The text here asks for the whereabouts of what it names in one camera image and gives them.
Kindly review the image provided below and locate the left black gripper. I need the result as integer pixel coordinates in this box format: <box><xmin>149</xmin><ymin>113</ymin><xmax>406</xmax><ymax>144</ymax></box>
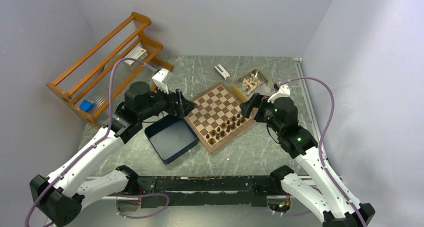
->
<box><xmin>138</xmin><ymin>81</ymin><xmax>197</xmax><ymax>120</ymax></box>

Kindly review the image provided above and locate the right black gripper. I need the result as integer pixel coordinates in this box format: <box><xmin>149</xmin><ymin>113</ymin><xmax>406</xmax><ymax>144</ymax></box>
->
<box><xmin>239</xmin><ymin>92</ymin><xmax>283</xmax><ymax>135</ymax></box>

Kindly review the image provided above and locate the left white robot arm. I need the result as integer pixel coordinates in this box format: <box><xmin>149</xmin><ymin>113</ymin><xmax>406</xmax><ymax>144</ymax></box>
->
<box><xmin>29</xmin><ymin>81</ymin><xmax>197</xmax><ymax>227</ymax></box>

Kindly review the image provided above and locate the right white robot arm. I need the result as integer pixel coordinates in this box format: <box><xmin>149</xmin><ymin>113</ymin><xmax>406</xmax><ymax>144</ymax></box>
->
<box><xmin>240</xmin><ymin>93</ymin><xmax>376</xmax><ymax>227</ymax></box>

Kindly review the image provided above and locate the light chess pieces pile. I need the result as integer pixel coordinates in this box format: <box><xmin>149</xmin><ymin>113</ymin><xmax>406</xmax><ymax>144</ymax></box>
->
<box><xmin>241</xmin><ymin>73</ymin><xmax>263</xmax><ymax>96</ymax></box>

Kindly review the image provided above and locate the wooden chess board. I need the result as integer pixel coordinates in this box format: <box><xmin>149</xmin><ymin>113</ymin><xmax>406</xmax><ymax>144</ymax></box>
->
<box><xmin>185</xmin><ymin>82</ymin><xmax>254</xmax><ymax>153</ymax></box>

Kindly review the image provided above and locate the gold metal tin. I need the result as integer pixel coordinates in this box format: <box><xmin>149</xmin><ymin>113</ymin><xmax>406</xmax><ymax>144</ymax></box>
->
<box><xmin>231</xmin><ymin>69</ymin><xmax>276</xmax><ymax>102</ymax></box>

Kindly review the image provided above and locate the blue metal tin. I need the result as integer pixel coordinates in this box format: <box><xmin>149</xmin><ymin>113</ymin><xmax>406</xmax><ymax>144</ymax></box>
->
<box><xmin>144</xmin><ymin>115</ymin><xmax>199</xmax><ymax>165</ymax></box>

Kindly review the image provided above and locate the white power bank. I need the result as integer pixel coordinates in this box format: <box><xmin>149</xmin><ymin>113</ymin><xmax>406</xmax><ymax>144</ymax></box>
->
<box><xmin>214</xmin><ymin>64</ymin><xmax>230</xmax><ymax>81</ymax></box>

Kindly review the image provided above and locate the white cardboard box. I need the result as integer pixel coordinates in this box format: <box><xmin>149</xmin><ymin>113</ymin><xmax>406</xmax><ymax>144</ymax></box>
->
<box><xmin>124</xmin><ymin>46</ymin><xmax>148</xmax><ymax>67</ymax></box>

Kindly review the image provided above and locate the blue plastic case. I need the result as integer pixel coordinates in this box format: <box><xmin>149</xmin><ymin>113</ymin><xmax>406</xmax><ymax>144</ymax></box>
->
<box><xmin>79</xmin><ymin>100</ymin><xmax>95</xmax><ymax>113</ymax></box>

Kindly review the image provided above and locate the orange wooden rack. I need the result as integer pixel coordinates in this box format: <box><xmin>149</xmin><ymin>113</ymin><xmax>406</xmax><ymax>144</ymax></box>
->
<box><xmin>46</xmin><ymin>12</ymin><xmax>173</xmax><ymax>129</ymax></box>

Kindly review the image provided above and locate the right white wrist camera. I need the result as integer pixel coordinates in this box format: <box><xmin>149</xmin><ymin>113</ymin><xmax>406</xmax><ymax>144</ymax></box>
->
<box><xmin>267</xmin><ymin>84</ymin><xmax>291</xmax><ymax>104</ymax></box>

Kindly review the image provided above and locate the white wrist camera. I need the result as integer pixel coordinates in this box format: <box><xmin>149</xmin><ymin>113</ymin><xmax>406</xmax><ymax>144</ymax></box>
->
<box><xmin>267</xmin><ymin>84</ymin><xmax>291</xmax><ymax>104</ymax></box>
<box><xmin>151</xmin><ymin>68</ymin><xmax>172</xmax><ymax>94</ymax></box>

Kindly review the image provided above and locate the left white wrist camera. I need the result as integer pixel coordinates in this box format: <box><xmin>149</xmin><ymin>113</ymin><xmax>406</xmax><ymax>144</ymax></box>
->
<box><xmin>151</xmin><ymin>68</ymin><xmax>172</xmax><ymax>94</ymax></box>

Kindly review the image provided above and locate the aluminium frame rail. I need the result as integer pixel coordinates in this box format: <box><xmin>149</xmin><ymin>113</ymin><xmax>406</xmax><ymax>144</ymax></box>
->
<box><xmin>44</xmin><ymin>57</ymin><xmax>349</xmax><ymax>227</ymax></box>

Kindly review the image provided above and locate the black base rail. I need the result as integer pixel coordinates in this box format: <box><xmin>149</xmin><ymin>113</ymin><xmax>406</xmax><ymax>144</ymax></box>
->
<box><xmin>118</xmin><ymin>175</ymin><xmax>287</xmax><ymax>209</ymax></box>

